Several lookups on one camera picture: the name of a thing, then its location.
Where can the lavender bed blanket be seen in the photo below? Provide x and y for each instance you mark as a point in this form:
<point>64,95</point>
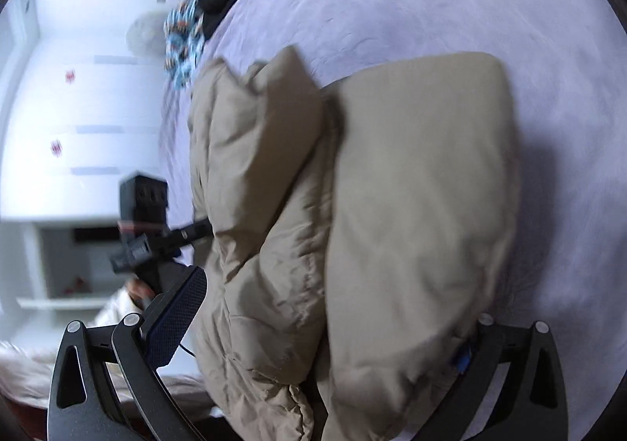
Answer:
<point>565,62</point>

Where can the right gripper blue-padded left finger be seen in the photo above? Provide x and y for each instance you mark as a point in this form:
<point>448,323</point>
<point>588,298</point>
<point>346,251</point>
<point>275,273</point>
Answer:
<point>83,403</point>

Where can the white round plush toy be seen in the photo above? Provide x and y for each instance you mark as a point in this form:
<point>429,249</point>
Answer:
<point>146,38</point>

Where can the person's left hand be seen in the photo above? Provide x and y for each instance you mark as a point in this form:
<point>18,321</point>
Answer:
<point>140,293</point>

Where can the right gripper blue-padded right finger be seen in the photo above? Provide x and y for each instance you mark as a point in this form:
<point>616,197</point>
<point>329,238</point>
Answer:
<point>511,388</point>

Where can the beige puffer jacket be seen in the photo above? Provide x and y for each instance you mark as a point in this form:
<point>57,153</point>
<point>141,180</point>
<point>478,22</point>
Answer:
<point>359,231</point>

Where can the white drawer cabinet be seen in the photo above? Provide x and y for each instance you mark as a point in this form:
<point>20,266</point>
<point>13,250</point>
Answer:
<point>79,124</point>

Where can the blue monkey print pajamas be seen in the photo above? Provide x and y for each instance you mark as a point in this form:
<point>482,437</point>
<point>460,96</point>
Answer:
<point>184,42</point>

